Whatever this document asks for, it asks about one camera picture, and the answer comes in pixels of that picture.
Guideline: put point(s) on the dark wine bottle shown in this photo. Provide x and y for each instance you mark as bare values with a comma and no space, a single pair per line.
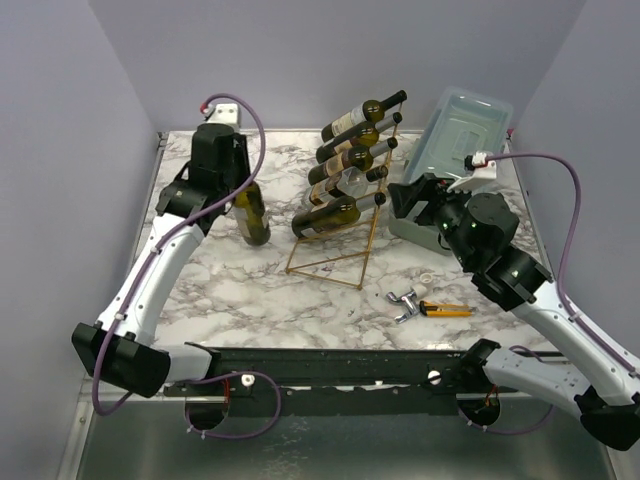
251,216
335,214

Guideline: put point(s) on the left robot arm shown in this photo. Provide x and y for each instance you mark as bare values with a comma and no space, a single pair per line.
118,348

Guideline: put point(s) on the wine bottle white label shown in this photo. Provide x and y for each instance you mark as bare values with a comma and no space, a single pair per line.
369,110

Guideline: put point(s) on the white plastic pipe fitting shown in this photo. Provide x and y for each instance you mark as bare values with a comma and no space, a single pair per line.
424,285

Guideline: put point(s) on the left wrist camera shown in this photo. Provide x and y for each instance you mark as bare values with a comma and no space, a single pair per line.
222,113

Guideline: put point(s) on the wine bottle brown label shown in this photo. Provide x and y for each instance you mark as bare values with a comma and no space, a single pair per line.
365,133

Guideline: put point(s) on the gold wire wine rack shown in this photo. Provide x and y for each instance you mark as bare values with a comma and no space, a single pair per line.
341,256

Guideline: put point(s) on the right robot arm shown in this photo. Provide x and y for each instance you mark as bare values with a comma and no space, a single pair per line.
601,384

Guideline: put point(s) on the aluminium frame rail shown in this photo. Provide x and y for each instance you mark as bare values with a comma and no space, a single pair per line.
108,394

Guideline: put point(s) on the clear glass bottle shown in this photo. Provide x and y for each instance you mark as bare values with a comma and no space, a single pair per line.
349,182

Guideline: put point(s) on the translucent green plastic toolbox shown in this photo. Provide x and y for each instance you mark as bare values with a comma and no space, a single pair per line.
462,123

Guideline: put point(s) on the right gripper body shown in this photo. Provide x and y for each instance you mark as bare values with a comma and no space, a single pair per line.
417,198

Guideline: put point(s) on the yellow utility knife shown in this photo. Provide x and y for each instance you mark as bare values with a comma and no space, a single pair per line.
429,309

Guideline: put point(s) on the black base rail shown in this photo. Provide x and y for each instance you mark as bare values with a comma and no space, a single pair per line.
334,382

